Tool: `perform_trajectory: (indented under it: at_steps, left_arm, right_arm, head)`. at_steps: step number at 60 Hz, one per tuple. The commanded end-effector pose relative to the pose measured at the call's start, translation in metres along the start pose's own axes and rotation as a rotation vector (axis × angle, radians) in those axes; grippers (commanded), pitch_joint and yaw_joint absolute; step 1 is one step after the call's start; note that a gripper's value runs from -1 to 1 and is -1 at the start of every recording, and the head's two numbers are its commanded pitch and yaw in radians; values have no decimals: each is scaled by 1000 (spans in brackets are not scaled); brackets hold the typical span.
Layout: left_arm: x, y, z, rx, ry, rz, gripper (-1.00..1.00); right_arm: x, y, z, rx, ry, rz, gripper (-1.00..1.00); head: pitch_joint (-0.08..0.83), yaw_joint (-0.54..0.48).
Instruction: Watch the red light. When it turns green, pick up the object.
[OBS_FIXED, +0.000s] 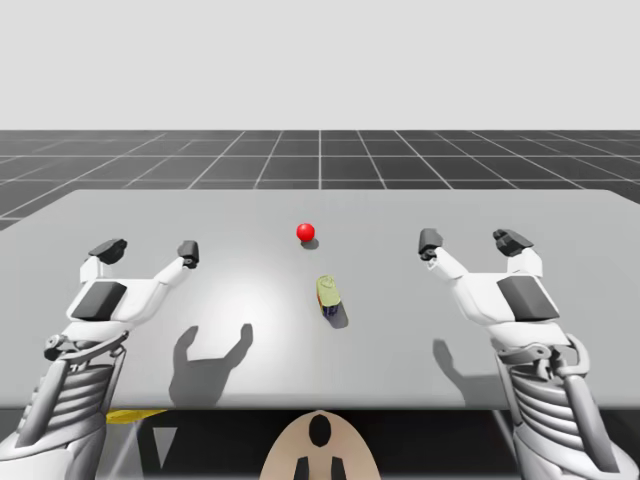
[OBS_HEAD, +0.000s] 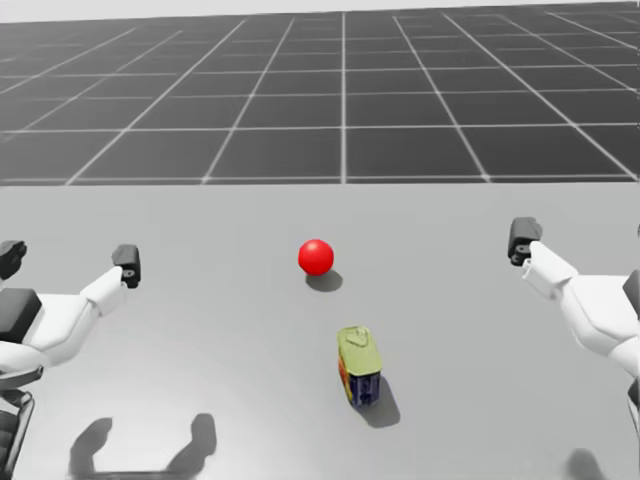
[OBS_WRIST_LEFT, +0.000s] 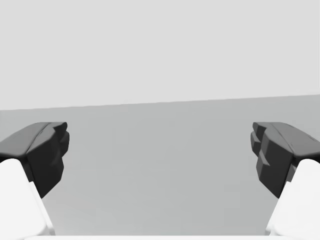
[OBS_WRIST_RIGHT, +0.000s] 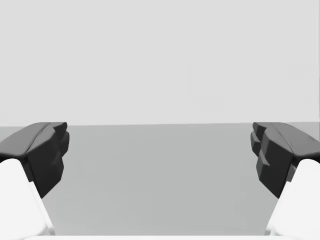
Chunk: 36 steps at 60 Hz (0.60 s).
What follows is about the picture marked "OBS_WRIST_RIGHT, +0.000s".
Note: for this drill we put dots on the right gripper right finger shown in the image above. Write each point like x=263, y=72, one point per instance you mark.
x=277, y=160

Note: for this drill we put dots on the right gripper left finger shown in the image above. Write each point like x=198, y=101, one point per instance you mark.
x=37, y=160

